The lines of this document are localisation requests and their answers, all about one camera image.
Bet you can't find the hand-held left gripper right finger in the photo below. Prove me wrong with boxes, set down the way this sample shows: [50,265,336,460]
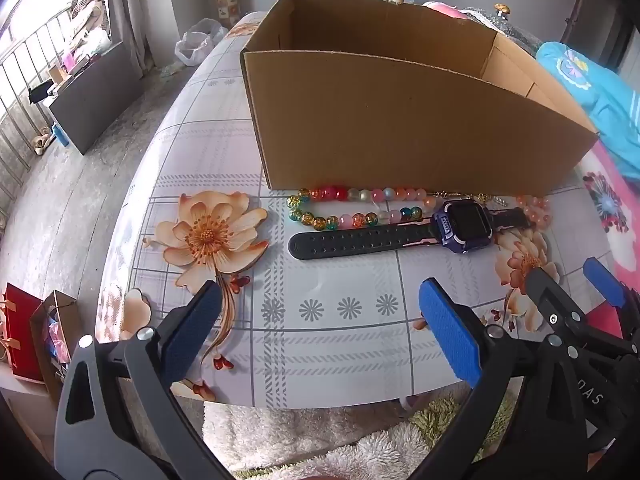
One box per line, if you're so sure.
[410,277,588,480]

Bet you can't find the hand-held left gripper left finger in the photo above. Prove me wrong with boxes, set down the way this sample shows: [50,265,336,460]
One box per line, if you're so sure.
[54,280,236,480]

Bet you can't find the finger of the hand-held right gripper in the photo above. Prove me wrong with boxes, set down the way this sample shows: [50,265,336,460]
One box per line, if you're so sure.
[524,266,588,333]
[582,256,640,321]

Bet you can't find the orange bead bracelet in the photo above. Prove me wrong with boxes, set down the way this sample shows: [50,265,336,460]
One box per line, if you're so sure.
[515,194,553,226]

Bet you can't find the black and purple smartwatch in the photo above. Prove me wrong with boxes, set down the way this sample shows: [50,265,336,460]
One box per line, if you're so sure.
[288,199,531,261]

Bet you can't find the gold hoop earrings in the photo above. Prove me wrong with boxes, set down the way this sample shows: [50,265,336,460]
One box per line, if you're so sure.
[432,190,493,202]

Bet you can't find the multicolour bead bracelet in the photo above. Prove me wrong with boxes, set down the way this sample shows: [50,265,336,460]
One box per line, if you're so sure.
[287,186,438,231]

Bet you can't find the brown cardboard box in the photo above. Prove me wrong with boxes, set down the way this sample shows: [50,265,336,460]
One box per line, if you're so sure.
[239,0,600,196]

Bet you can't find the plaid floral bed sheet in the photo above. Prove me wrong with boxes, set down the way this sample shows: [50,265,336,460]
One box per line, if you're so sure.
[97,10,621,408]

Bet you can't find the white shaggy rug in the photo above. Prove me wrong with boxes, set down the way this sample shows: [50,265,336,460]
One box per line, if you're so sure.
[202,400,431,480]

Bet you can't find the brown paper bag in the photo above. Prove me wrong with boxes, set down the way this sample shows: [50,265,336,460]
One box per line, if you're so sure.
[30,290,78,403]

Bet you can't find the red gift bag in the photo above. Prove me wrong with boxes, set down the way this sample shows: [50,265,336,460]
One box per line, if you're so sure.
[0,284,45,383]

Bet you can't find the blue cartoon blanket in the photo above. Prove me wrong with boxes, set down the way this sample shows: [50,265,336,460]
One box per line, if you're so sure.
[536,41,640,181]

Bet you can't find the pair of beige shoes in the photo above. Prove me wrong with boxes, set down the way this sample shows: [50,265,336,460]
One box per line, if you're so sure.
[31,127,56,156]

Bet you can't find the dark grey cabinet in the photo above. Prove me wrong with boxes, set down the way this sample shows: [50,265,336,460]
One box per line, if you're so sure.
[50,40,143,156]

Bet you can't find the dark green pillow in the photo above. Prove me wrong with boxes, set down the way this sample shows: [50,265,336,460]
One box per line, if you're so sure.
[460,7,543,56]

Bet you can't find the dark wooden door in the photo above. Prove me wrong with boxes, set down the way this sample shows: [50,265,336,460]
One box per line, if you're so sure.
[560,0,638,73]

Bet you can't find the white plastic bag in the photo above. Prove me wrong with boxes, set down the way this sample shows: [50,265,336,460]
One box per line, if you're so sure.
[174,18,228,67]

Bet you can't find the metal window railing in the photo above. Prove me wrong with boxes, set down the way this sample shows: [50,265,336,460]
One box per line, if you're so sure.
[0,10,76,211]

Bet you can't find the grey curtain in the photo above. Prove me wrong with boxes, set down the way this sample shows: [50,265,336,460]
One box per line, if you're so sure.
[107,0,151,71]

